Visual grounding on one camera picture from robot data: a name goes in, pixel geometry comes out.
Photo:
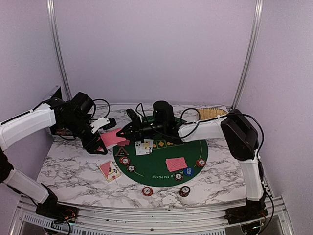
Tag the woven bamboo tray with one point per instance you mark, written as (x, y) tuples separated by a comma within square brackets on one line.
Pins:
[(209, 113)]

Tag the front aluminium rail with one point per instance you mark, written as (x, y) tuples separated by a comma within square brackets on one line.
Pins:
[(199, 220)]

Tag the blue small blind button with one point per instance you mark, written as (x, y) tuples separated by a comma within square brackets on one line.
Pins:
[(189, 171)]

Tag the dark red poker chip stack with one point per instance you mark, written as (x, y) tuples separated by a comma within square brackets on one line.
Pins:
[(184, 191)]

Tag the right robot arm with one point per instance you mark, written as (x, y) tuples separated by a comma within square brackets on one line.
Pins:
[(240, 135)]

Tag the aluminium frame post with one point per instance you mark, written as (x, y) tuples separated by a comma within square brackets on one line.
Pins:
[(57, 47), (256, 23)]

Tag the pink playing card deck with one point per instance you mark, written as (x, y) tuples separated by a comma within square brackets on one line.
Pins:
[(110, 138)]

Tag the left aluminium frame post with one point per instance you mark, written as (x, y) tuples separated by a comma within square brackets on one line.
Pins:
[(57, 47)]

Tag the nine of spades card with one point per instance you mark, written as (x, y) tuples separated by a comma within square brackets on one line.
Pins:
[(139, 149)]

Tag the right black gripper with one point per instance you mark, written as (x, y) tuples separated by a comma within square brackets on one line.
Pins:
[(139, 131)]

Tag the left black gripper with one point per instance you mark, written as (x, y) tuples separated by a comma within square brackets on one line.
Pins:
[(91, 149)]

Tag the right aluminium frame post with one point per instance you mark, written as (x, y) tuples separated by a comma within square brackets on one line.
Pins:
[(256, 23)]

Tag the face-down card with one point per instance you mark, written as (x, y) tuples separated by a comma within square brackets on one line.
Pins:
[(124, 143), (175, 164)]

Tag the white red card box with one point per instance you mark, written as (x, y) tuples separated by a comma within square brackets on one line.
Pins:
[(109, 171)]

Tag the round green poker mat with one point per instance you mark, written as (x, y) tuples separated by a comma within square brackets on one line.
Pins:
[(151, 169)]

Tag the dark chips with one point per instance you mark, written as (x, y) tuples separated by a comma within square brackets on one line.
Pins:
[(131, 168), (178, 177)]

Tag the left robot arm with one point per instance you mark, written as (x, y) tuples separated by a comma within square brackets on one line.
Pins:
[(17, 128)]

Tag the aluminium poker chip case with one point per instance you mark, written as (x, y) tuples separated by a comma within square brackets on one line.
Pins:
[(61, 112)]

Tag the black triangular all-in button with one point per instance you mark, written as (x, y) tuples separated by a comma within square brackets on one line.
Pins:
[(121, 152)]

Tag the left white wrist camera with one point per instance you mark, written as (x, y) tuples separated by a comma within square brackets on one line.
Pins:
[(102, 123)]

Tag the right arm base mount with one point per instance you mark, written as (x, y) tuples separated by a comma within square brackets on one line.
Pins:
[(243, 214)]

